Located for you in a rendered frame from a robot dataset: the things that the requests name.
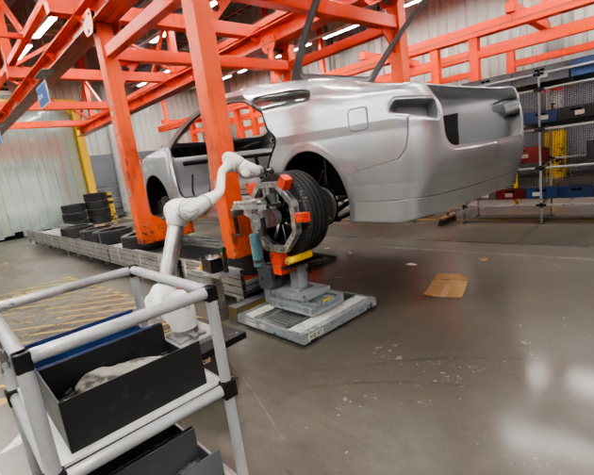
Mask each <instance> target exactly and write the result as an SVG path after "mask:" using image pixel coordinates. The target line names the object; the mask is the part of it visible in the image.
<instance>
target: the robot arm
mask: <svg viewBox="0 0 594 475"><path fill-rule="evenodd" d="M222 162H223V164H222V165H221V167H220V168H219V170H218V175H217V183H216V188H215V189H214V190H212V191H210V192H209V193H206V194H203V195H201V196H199V197H197V198H189V199H186V198H179V199H173V200H170V201H169V202H168V203H167V204H165V205H164V208H163V213H164V215H165V217H166V223H167V225H168V228H167V233H166V238H165V243H164V249H163V254H162V258H161V264H160V269H159V272H161V273H165V274H168V275H171V276H175V275H176V269H177V264H178V258H179V254H180V248H181V243H182V237H183V233H184V228H185V227H186V226H187V225H188V223H189V221H193V220H196V219H198V218H200V217H201V216H203V215H204V214H205V213H207V211H208V210H209V209H210V208H211V207H212V206H214V205H215V204H216V203H217V202H218V201H219V199H220V198H221V197H222V196H223V193H224V190H225V174H226V173H227V172H239V173H241V175H242V176H243V177H245V178H249V179H253V178H257V177H260V176H263V175H264V174H266V173H274V170H273V168H271V167H269V169H267V168H264V167H263V166H260V165H256V164H254V163H252V162H250V161H247V160H246V159H244V158H243V157H241V156H239V155H237V154H235V153H232V152H225V153H224V154H223V156H222ZM187 293H188V292H187V291H185V290H182V289H178V290H176V288H175V287H172V286H169V285H165V284H162V283H160V282H157V284H155V285H154V286H152V289H151V291H150V293H149V294H148V295H147V297H146V298H145V300H144V303H145V308H146V307H149V306H152V305H155V304H158V303H162V302H165V301H168V300H170V299H173V298H176V297H178V296H181V295H184V294H187ZM155 319H157V320H161V321H166V322H167V323H168V324H169V325H170V327H171V330H172V332H171V333H170V334H168V335H166V338H169V339H170V340H172V341H174V342H176V343H177V344H178V345H183V344H184V343H186V342H188V341H190V340H192V339H193V340H196V339H198V338H199V336H201V335H204V334H206V330H203V329H201V328H199V326H198V323H197V316H196V311H195V307H194V304H191V305H189V306H186V307H183V308H180V309H178V310H175V311H173V312H171V313H168V314H165V315H163V316H160V317H157V318H155Z"/></svg>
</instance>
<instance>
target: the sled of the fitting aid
mask: <svg viewBox="0 0 594 475"><path fill-rule="evenodd" d="M270 300H271V306H274V307H278V308H282V309H285V310H288V311H292V312H295V313H299V314H302V315H306V316H310V317H312V318H313V317H315V316H317V315H319V314H320V313H322V312H324V311H326V310H328V309H330V308H332V307H334V306H336V305H338V304H340V303H343V302H344V298H343V292H338V291H333V290H330V291H327V292H325V293H323V294H322V295H320V296H318V297H316V298H313V299H311V300H309V301H307V302H305V303H304V302H299V301H295V300H292V299H288V298H284V297H280V296H276V295H274V296H271V297H270Z"/></svg>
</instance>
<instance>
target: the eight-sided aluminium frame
mask: <svg viewBox="0 0 594 475"><path fill-rule="evenodd" d="M277 183H278V181H273V182H262V183H256V185H255V188H254V190H253V193H252V195H251V197H250V200H253V199H257V198H259V197H260V195H261V193H262V188H275V189H276V190H277V191H278V193H279V194H280V195H281V196H282V198H283V199H284V200H285V201H286V202H287V204H288V205H289V214H290V220H291V227H292V232H291V234H290V236H289V238H288V240H287V242H286V244H285V245H274V244H272V243H271V242H270V240H269V239H268V238H262V230H261V229H259V230H256V229H255V228H254V227H253V226H252V224H251V228H252V231H253V233H259V234H260V237H261V242H262V245H263V247H264V249H266V251H272V252H278V253H287V252H290V251H291V250H292V248H293V246H294V244H295V243H296V241H297V239H298V238H299V236H300V235H301V234H302V225H301V224H300V223H295V219H294V213H298V212H300V211H299V204H298V201H297V199H295V198H294V196H293V195H292V194H291V193H290V192H289V190H288V189H286V190H282V189H281V188H279V187H278V186H277ZM256 212H257V209H249V216H250V221H251V216H252V214H253V213H256Z"/></svg>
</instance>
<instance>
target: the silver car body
mask: <svg viewBox="0 0 594 475"><path fill-rule="evenodd" d="M428 1H429V0H420V2H419V3H418V4H417V6H416V7H415V9H414V10H413V11H412V13H411V14H410V16H409V17H408V18H407V20H406V21H405V23H404V24H403V26H402V27H401V29H400V30H399V31H398V33H397V34H396V36H395V37H394V39H393V40H392V42H391V43H390V45H389V46H388V48H387V50H386V51H385V53H384V54H383V55H382V57H381V58H380V60H379V61H378V63H377V65H376V66H375V68H374V70H373V71H372V73H371V74H370V75H369V76H349V75H333V74H304V73H303V72H302V65H303V61H304V56H305V49H306V44H307V40H308V36H309V32H310V29H311V26H312V24H313V21H314V18H315V15H316V12H317V9H318V6H319V4H320V2H321V0H312V3H311V7H310V10H309V12H308V14H307V17H306V20H305V25H304V28H303V32H302V35H301V38H300V41H299V45H298V49H297V53H296V58H295V61H294V65H293V70H292V75H291V81H286V82H280V83H274V84H267V85H258V86H252V87H247V88H244V89H240V90H235V91H232V92H229V93H227V94H226V95H225V98H226V103H227V105H230V104H234V103H245V104H246V105H248V106H250V107H251V108H253V109H255V110H256V111H258V112H260V113H261V115H262V118H263V122H264V124H265V127H266V130H267V133H266V134H265V135H263V136H261V137H256V138H244V139H233V145H234V151H235V154H237V155H239V156H241V157H243V158H244V159H246V160H247V161H250V162H252V163H254V164H256V165H260V166H263V167H264V168H267V169H269V167H271V168H273V170H274V172H281V171H283V169H284V167H285V165H286V163H287V162H288V160H289V159H290V158H291V157H292V156H293V155H294V154H296V153H298V152H300V151H303V150H311V151H315V152H318V153H320V154H322V155H323V156H325V157H326V158H327V159H328V160H329V161H330V162H331V163H332V164H333V165H334V166H335V168H336V169H337V171H338V173H339V175H340V176H341V178H342V181H343V183H344V185H345V188H346V190H347V193H348V197H349V201H350V208H351V222H367V223H404V222H408V221H414V220H417V219H420V218H423V217H426V216H429V215H432V214H435V213H438V212H440V211H443V210H446V209H449V208H452V207H455V206H458V205H462V204H464V203H467V202H469V201H472V200H475V199H478V198H480V197H483V196H486V195H488V194H490V193H493V192H495V191H498V190H500V189H503V188H507V187H510V186H512V185H514V184H516V180H517V174H518V168H519V166H520V160H521V157H522V153H523V144H524V137H523V116H522V109H521V105H520V100H519V95H518V93H517V91H516V89H515V88H514V87H501V88H492V87H462V86H450V85H439V84H430V83H423V82H417V81H414V82H401V83H384V82H374V80H375V78H376V77H377V75H378V74H379V73H380V71H381V69H382V68H383V66H384V64H385V62H386V61H387V59H388V57H389V55H390V54H391V52H392V50H393V49H394V47H395V46H396V44H397V42H398V41H399V39H400V38H401V36H402V35H403V34H404V32H405V31H406V30H407V28H408V27H409V26H410V24H411V23H412V22H413V21H414V19H415V18H416V17H417V15H418V14H419V13H420V11H421V10H422V9H423V7H424V6H425V5H426V3H427V2H428ZM200 116H201V112H200V108H198V109H197V110H196V111H194V112H193V113H192V114H191V115H190V116H189V117H188V119H187V120H186V121H185V122H184V123H183V124H182V125H181V127H180V128H179V129H178V130H177V131H176V133H175V134H174V135H173V137H172V138H171V140H170V141H169V142H168V143H167V144H166V146H165V147H164V148H163V149H161V150H158V151H156V152H154V153H152V154H150V155H149V156H147V157H146V158H145V159H144V160H143V161H142V163H141V169H142V176H143V182H144V186H145V191H146V195H147V200H148V205H149V209H150V214H152V215H154V216H157V215H162V214H163V216H164V217H165V215H164V213H163V208H164V205H165V204H167V203H168V202H169V201H170V200H173V199H179V198H186V199H187V198H188V196H193V195H203V194H206V193H209V192H210V191H212V190H214V188H213V183H212V177H211V171H210V166H209V161H208V155H207V149H206V142H205V141H198V142H184V143H177V142H178V141H179V139H180V138H181V137H182V136H183V135H184V133H185V132H186V131H187V130H188V129H189V128H190V126H191V125H192V124H193V123H194V122H195V121H196V120H197V119H198V118H199V117H200ZM257 141H258V142H257ZM255 142H256V143H255ZM252 143H253V144H252ZM249 144H250V145H249ZM246 145H248V146H246ZM244 146H246V147H244ZM242 147H244V148H242ZM240 148H242V149H240ZM239 149H240V150H239ZM237 150H238V151H237ZM165 218H166V217H165Z"/></svg>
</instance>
